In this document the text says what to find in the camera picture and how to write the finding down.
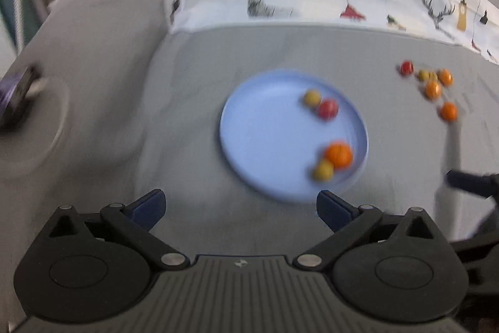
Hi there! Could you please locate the black smartphone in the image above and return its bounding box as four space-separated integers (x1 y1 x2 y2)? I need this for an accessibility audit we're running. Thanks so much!
1 64 41 131

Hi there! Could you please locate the green longan front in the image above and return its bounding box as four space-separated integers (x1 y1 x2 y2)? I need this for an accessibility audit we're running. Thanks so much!
312 159 334 182

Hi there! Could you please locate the red fruit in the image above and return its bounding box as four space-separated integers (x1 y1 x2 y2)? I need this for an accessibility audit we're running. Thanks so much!
316 98 339 121
399 60 414 77

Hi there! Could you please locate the blue round plate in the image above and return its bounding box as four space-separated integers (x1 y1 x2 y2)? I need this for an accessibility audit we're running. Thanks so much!
219 70 369 204

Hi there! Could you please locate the orange mandarin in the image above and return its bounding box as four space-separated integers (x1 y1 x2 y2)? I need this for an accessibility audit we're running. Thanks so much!
324 141 354 170
440 101 458 123

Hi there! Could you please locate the orange fruit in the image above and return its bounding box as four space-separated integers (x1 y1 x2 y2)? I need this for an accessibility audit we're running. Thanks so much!
437 68 454 87
423 80 442 100

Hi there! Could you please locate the green longan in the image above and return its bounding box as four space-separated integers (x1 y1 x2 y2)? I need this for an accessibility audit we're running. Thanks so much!
428 71 438 81
302 89 322 110
312 159 334 182
417 69 430 82

